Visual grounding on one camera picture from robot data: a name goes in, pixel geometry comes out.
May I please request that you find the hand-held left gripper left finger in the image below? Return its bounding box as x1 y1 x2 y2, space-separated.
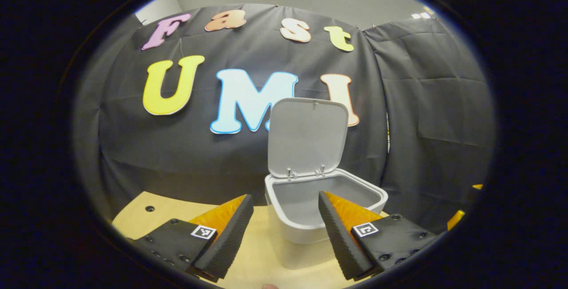
129 194 255 282

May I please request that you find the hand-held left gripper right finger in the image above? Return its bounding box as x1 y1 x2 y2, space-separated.
318 190 444 281

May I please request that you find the white desktop garbage bin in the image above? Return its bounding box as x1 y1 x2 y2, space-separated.
264 98 389 244

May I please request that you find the wooden desktop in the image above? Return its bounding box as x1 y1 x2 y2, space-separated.
112 191 391 289

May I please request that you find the black backdrop cloth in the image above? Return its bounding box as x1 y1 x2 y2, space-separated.
73 4 497 236

